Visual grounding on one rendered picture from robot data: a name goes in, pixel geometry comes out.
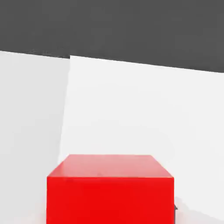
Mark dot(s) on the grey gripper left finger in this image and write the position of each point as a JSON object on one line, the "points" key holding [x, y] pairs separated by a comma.
{"points": [[41, 217]]}

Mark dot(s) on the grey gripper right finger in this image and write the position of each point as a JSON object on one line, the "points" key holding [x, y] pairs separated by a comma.
{"points": [[183, 214]]}

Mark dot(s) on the small red cube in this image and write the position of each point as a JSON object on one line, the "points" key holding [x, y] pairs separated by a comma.
{"points": [[110, 197]]}

